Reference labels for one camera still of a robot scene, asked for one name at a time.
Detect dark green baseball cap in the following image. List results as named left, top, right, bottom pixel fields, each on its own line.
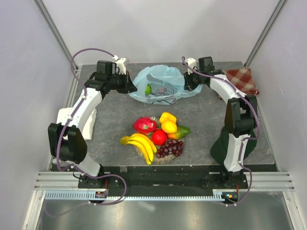
left=210, top=126, right=257, bottom=165

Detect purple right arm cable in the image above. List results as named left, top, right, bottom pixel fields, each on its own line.
left=181, top=56, right=261, bottom=207

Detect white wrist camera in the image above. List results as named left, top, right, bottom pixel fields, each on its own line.
left=186, top=58, right=197, bottom=69
left=113, top=55, right=130, bottom=75

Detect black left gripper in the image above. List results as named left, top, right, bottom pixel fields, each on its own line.
left=107, top=71, right=137, bottom=94

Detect red fake dragon fruit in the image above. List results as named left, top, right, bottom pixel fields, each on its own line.
left=133, top=117, right=158, bottom=136

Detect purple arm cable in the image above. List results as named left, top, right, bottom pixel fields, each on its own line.
left=44, top=47, right=127, bottom=218
left=181, top=56, right=261, bottom=207

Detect orange yellow fake mango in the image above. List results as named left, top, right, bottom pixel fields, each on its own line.
left=168, top=126, right=190, bottom=139

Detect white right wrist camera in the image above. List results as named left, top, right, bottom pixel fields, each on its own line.
left=186, top=58, right=197, bottom=69

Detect yellow fake bell pepper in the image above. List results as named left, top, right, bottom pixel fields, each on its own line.
left=159, top=112, right=177, bottom=124

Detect red checkered cloth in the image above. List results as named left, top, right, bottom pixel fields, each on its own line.
left=223, top=68, right=259, bottom=96

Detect yellow fake banana bunch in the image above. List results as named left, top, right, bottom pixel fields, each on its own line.
left=120, top=133, right=157, bottom=165

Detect light blue plastic bag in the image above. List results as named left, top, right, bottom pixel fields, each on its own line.
left=129, top=65, right=202, bottom=105

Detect speckled round plate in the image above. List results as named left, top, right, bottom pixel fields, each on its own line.
left=147, top=117, right=185, bottom=164

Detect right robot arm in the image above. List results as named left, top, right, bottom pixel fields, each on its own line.
left=182, top=57, right=259, bottom=189

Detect red fake tomato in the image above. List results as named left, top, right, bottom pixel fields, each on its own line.
left=151, top=129, right=167, bottom=146

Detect yellow fake lemon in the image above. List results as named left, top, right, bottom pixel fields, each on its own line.
left=161, top=120, right=177, bottom=134

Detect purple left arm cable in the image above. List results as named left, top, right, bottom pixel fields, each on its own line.
left=44, top=47, right=127, bottom=218

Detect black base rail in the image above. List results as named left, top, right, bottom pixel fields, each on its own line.
left=78, top=165, right=248, bottom=196

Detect light blue cable duct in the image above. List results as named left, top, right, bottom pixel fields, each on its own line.
left=45, top=190, right=237, bottom=201

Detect green fake apple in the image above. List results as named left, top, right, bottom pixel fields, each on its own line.
left=145, top=84, right=152, bottom=95

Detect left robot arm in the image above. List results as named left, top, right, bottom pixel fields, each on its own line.
left=47, top=57, right=137, bottom=188

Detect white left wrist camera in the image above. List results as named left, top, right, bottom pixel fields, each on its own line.
left=113, top=55, right=130, bottom=75

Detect dark purple fake grapes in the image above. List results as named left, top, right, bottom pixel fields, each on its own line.
left=156, top=139, right=184, bottom=158

